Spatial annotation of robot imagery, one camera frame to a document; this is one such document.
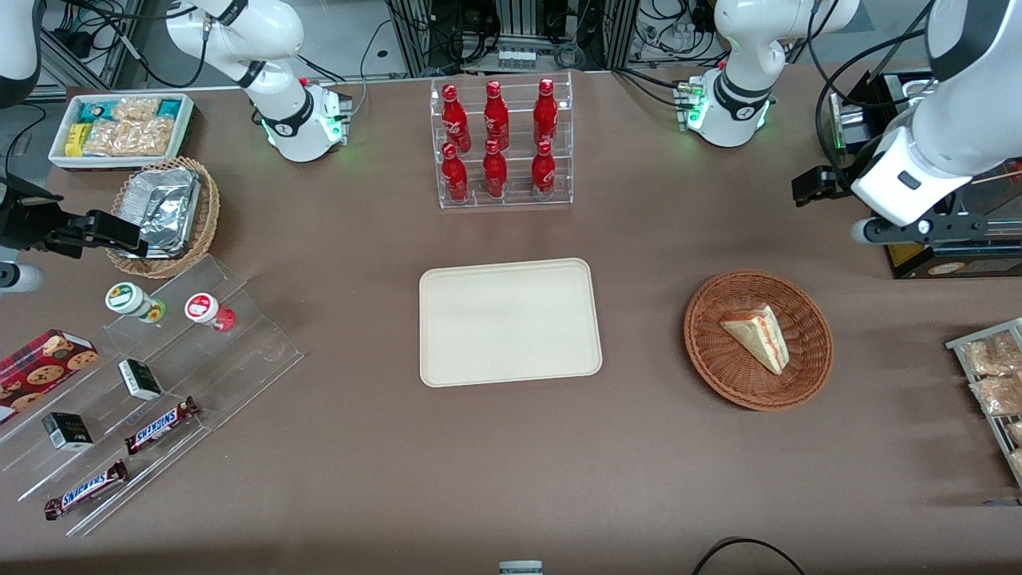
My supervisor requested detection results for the light wicker basket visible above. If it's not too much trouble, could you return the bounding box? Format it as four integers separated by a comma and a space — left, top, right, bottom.
106, 157, 221, 280

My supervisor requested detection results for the red cola bottle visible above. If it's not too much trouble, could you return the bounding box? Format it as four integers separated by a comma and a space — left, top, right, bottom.
442, 143, 470, 203
442, 83, 473, 154
533, 77, 560, 147
484, 81, 510, 151
531, 140, 557, 200
482, 139, 509, 199

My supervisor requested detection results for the clear cracker snack bag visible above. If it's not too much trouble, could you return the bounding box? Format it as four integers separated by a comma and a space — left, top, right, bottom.
110, 97, 162, 123
83, 118, 176, 158

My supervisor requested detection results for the red cookie box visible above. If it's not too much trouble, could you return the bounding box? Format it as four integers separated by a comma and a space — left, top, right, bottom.
0, 328, 100, 425

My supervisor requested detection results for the black food warmer appliance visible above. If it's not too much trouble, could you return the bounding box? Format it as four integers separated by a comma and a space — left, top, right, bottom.
829, 70, 1022, 280

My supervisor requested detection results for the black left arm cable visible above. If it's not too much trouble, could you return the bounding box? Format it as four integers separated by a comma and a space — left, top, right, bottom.
805, 0, 937, 170

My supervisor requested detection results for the brown wicker basket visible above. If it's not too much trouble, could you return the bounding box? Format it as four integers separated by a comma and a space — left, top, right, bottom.
683, 270, 834, 412

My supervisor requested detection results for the snickers chocolate bar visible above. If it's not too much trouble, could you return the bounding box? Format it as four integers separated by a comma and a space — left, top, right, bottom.
125, 396, 200, 455
43, 460, 129, 521

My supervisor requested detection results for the small black box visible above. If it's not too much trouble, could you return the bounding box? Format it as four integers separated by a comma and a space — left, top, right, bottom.
42, 411, 95, 453
117, 359, 164, 402

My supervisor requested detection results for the wire rack tray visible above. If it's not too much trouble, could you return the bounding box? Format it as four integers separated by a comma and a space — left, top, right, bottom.
945, 317, 1022, 489

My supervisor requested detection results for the white rectangular snack bin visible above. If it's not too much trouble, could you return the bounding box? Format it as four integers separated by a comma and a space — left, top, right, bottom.
49, 93, 196, 171

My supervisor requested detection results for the black looped cable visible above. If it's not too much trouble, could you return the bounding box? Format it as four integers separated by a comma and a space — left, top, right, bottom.
691, 537, 808, 575

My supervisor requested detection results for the green lid white jar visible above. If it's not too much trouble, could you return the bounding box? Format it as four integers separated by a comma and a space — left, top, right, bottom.
105, 282, 167, 323

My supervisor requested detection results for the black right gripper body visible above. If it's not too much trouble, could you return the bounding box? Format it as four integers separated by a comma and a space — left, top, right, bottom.
0, 174, 66, 251

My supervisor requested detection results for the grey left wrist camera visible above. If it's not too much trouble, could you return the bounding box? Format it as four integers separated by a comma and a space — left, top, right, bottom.
850, 204, 1022, 246

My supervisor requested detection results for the silver foil container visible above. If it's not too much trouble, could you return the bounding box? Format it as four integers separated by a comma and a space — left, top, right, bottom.
118, 167, 201, 260

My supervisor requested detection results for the red lid white jar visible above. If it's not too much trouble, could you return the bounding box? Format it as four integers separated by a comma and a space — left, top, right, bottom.
184, 292, 237, 333

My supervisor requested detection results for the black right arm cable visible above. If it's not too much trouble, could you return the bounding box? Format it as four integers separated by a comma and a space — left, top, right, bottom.
48, 0, 210, 89

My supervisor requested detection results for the clear acrylic stepped stand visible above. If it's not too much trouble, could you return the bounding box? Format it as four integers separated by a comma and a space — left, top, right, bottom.
0, 255, 305, 537

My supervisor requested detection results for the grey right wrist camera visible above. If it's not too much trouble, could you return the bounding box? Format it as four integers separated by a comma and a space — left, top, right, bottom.
0, 262, 46, 295

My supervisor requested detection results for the beige plastic tray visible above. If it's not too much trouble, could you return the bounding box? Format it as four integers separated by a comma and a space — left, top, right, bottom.
419, 257, 604, 389

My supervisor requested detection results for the aluminium frame rack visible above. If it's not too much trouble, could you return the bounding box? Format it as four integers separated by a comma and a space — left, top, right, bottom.
386, 0, 641, 77

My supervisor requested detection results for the triangular sandwich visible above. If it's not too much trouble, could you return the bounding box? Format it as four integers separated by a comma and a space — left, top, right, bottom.
720, 304, 790, 376

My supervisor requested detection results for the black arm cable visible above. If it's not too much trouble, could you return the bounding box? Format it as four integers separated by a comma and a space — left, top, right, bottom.
48, 0, 210, 89
805, 0, 937, 170

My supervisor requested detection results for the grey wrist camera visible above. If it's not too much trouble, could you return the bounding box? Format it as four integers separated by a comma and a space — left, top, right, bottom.
0, 262, 46, 295
850, 204, 1022, 246

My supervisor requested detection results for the clear acrylic bottle rack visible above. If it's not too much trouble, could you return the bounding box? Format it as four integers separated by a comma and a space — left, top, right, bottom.
430, 71, 574, 211

